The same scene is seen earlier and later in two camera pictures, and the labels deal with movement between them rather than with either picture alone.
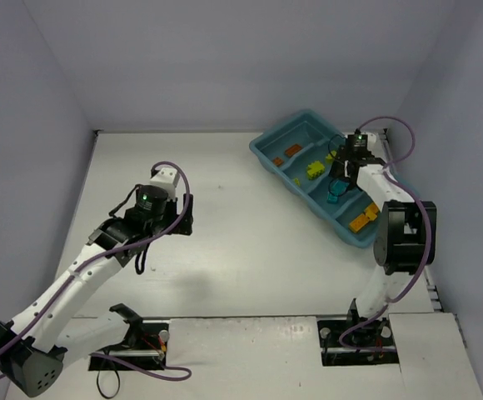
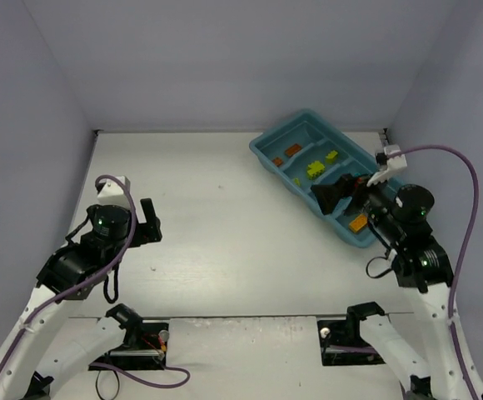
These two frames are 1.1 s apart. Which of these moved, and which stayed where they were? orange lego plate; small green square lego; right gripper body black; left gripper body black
Moved: right gripper body black; left gripper body black
Stayed: small green square lego; orange lego plate
